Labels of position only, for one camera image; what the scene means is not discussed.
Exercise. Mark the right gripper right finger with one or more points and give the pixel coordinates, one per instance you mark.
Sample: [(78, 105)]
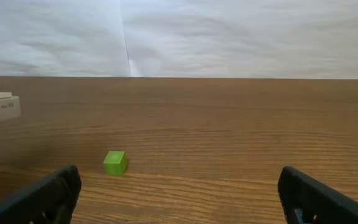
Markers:
[(322, 199)]

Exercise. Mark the green cube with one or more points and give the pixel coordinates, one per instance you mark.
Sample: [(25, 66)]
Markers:
[(115, 165)]

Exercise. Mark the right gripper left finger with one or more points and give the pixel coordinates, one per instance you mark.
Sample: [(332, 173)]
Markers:
[(42, 200)]

